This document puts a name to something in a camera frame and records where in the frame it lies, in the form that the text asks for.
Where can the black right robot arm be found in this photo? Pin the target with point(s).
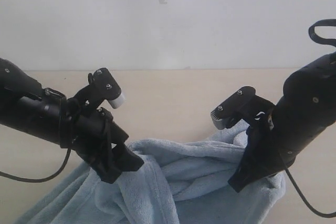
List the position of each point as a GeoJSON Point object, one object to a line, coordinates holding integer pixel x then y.
{"type": "Point", "coordinates": [305, 110]}

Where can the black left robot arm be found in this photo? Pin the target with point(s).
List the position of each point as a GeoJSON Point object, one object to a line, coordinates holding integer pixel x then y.
{"type": "Point", "coordinates": [28, 107]}

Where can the light blue fleece towel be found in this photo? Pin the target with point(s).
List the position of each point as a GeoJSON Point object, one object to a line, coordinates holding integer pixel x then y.
{"type": "Point", "coordinates": [178, 183]}

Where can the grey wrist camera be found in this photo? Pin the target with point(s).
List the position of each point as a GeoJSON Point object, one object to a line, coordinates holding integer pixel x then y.
{"type": "Point", "coordinates": [101, 87]}
{"type": "Point", "coordinates": [244, 105]}

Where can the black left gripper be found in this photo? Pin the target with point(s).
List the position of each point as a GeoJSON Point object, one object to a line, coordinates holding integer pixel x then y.
{"type": "Point", "coordinates": [97, 139]}

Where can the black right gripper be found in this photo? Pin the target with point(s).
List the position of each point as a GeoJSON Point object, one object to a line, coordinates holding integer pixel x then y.
{"type": "Point", "coordinates": [267, 152]}

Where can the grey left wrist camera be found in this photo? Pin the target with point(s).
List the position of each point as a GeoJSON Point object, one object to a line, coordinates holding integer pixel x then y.
{"type": "Point", "coordinates": [101, 87]}

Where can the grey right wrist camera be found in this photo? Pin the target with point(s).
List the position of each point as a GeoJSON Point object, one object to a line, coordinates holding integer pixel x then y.
{"type": "Point", "coordinates": [244, 105]}

